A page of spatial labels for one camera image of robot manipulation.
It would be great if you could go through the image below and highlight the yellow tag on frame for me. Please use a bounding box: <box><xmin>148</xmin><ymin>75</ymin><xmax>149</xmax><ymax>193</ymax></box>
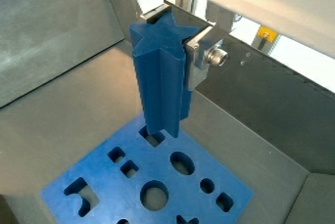
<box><xmin>256</xmin><ymin>25</ymin><xmax>278</xmax><ymax>42</ymax></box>

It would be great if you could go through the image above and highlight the blue shape-sorting board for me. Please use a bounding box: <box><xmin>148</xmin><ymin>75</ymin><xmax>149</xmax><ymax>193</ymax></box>
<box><xmin>41</xmin><ymin>115</ymin><xmax>252</xmax><ymax>224</ymax></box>

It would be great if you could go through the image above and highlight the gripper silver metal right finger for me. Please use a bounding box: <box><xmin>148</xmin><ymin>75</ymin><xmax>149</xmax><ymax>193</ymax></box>
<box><xmin>185</xmin><ymin>25</ymin><xmax>228</xmax><ymax>91</ymax></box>

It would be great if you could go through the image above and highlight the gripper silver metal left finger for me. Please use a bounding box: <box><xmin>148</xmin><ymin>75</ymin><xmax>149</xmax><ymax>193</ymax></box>
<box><xmin>140</xmin><ymin>4</ymin><xmax>171</xmax><ymax>23</ymax></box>

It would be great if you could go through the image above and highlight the blue star-shaped peg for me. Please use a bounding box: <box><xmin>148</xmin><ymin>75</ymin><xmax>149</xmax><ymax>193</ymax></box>
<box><xmin>130</xmin><ymin>12</ymin><xmax>199</xmax><ymax>138</ymax></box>

